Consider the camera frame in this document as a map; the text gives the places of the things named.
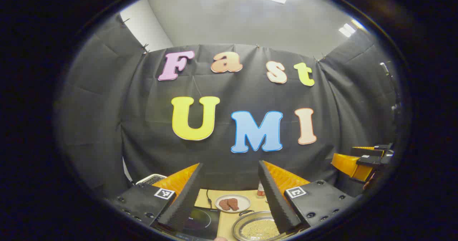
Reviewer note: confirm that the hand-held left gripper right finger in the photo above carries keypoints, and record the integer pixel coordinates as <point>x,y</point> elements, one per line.
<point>277,201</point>

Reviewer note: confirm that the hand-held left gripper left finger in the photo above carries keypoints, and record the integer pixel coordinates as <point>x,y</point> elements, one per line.
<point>182,201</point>

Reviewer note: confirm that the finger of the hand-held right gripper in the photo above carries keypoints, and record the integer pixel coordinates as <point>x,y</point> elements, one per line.
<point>379,150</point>
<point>349,164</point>

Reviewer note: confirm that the black induction cooktop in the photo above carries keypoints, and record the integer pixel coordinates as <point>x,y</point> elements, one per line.
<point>202,220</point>

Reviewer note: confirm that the pile of soybeans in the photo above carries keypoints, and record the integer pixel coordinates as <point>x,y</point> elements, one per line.
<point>259,230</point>

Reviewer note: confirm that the clear water bottle red label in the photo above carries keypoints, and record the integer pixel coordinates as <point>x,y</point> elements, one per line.
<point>261,190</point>

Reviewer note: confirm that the white round plate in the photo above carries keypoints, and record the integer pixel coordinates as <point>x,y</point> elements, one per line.
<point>245,202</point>

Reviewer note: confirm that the white toaster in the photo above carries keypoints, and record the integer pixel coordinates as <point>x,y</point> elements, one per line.
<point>152,179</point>

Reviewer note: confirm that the reddish-brown meat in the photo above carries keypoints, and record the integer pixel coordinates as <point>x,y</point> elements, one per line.
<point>229,204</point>

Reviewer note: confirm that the small ceiling light panel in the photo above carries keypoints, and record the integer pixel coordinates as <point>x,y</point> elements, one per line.
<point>347,30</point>

